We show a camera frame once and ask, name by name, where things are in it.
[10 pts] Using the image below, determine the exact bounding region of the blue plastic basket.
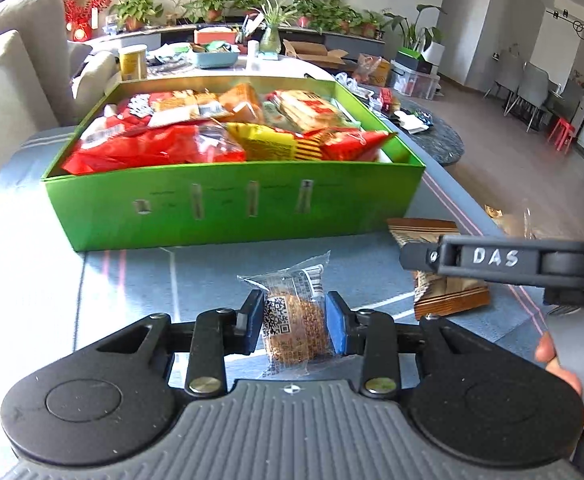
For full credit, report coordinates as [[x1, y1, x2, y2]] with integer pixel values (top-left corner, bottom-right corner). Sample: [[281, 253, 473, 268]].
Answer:
[[189, 45, 241, 70]]

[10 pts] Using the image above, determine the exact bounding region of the yellow rice cracker packet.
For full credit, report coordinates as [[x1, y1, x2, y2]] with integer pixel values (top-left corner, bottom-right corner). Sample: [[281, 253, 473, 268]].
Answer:
[[266, 89, 361, 134]]

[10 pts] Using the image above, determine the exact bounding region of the brown striped snack packet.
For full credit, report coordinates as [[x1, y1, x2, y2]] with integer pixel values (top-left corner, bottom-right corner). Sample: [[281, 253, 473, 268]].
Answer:
[[386, 217, 491, 322]]

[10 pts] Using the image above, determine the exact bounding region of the grey sofa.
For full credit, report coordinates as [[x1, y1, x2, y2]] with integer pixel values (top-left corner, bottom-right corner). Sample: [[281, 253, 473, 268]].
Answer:
[[0, 0, 123, 204]]

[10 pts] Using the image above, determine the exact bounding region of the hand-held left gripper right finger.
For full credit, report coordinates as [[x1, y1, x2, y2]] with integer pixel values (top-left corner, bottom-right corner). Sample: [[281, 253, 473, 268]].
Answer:
[[324, 290, 478, 395]]

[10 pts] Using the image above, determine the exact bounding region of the dark round side table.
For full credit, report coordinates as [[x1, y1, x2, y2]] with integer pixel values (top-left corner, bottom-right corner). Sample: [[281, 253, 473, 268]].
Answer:
[[366, 94, 466, 166]]

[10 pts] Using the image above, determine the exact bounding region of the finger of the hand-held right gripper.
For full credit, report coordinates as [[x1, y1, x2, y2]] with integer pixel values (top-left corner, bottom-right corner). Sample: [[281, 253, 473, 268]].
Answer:
[[399, 234, 544, 287]]

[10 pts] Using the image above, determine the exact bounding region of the yellow tin can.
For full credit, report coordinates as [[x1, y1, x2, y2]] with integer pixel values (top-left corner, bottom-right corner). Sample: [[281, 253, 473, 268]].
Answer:
[[118, 43, 149, 82]]

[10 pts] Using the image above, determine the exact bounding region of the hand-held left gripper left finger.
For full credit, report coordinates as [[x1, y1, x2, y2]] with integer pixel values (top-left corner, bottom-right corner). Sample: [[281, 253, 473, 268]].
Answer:
[[96, 289, 265, 395]]

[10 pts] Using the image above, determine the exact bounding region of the tall plant in white planter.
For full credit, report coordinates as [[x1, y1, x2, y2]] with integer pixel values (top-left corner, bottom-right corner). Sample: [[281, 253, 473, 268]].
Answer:
[[381, 2, 448, 64]]

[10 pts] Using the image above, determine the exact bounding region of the black and green box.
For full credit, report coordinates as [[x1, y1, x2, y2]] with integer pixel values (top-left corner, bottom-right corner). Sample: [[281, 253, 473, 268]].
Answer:
[[395, 47, 434, 75]]

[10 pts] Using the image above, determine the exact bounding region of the yellow and red snack bag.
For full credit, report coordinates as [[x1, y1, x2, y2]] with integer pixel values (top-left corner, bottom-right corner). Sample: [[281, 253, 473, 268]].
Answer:
[[226, 122, 398, 162]]

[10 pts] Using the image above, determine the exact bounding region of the crinkled clear snack packet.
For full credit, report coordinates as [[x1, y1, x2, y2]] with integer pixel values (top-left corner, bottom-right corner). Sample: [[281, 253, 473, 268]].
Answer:
[[484, 203, 541, 241]]

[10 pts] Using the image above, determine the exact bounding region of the orange tissue box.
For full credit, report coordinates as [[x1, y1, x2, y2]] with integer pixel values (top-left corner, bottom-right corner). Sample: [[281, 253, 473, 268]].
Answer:
[[194, 26, 241, 47]]

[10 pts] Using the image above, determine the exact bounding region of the orange and white snack packet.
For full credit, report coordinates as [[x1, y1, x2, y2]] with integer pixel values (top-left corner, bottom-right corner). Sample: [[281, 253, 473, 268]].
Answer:
[[149, 88, 223, 129]]

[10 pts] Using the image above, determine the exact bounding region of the grey dining chair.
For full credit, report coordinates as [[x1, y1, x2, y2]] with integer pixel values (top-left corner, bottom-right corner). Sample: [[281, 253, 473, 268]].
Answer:
[[514, 62, 556, 134], [484, 62, 526, 116]]

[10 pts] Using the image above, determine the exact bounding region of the open cardboard box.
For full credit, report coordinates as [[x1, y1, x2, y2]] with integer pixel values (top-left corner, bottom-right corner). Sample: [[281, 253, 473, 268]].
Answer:
[[282, 38, 349, 66]]

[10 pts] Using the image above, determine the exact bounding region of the large red snack bag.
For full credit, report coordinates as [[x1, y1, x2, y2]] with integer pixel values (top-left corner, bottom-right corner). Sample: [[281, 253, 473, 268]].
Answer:
[[61, 123, 248, 177]]

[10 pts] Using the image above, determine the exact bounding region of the glass vase with spider plant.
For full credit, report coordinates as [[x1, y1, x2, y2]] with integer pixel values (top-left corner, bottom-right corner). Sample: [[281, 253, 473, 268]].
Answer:
[[251, 0, 298, 57]]

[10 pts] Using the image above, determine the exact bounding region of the potted green plant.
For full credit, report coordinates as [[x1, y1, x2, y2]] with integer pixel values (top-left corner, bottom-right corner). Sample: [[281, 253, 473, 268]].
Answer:
[[108, 0, 163, 31], [181, 0, 238, 24], [296, 0, 353, 31], [344, 7, 388, 39]]

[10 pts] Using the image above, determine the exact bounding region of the green ring chips bag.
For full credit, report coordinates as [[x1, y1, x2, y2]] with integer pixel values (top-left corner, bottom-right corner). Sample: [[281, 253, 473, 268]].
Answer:
[[262, 101, 285, 129]]

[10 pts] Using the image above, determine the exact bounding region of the orange shopping bag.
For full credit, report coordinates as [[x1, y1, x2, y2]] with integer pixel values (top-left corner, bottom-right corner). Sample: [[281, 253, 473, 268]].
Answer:
[[355, 54, 393, 87]]

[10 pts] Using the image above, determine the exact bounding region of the green cardboard box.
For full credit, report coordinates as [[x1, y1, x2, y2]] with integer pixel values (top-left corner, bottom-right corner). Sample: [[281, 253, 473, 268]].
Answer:
[[40, 76, 427, 253]]

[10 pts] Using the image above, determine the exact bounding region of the red cartoon face snack bag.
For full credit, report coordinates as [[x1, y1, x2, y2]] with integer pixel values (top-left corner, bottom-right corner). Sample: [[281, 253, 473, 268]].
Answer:
[[78, 93, 153, 149]]

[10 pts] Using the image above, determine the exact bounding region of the long television cabinet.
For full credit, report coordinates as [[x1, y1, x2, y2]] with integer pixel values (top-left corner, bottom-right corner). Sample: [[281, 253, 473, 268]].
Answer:
[[91, 24, 388, 57]]

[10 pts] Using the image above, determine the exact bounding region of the red plastic stool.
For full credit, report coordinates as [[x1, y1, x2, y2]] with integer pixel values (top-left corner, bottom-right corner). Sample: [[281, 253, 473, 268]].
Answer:
[[546, 117, 579, 152]]

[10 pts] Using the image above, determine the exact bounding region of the crumpled white tissue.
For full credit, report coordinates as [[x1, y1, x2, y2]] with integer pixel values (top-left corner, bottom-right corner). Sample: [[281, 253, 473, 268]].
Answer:
[[396, 109, 433, 134]]

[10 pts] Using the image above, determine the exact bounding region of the clear storage bin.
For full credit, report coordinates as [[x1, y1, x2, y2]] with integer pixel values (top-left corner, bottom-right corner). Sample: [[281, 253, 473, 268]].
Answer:
[[389, 62, 442, 100]]

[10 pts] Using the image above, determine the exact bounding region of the clear round cake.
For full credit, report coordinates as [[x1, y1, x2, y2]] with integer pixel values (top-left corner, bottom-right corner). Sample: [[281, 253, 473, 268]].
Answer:
[[236, 249, 333, 377]]

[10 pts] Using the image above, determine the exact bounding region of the white oval coffee table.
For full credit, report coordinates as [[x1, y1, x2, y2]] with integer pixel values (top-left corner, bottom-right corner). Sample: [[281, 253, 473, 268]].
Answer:
[[144, 52, 333, 81]]

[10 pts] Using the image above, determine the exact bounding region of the red flower arrangement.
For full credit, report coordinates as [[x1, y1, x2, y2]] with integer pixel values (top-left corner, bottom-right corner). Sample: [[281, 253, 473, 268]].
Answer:
[[62, 0, 120, 44]]

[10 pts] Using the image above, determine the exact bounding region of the person's right hand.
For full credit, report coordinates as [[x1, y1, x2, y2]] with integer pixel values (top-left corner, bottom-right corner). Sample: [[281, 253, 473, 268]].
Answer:
[[534, 332, 584, 429]]

